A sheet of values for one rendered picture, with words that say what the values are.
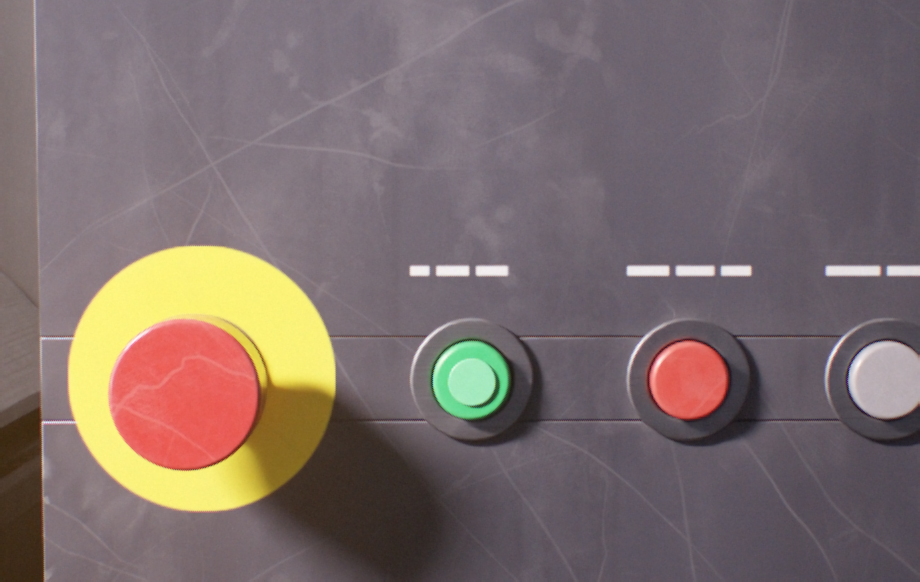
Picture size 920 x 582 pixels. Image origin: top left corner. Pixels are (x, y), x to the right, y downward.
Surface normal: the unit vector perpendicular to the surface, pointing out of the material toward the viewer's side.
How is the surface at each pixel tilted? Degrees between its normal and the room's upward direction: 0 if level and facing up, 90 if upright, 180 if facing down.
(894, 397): 90
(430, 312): 90
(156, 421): 90
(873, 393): 90
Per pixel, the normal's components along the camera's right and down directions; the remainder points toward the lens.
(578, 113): 0.00, 0.07
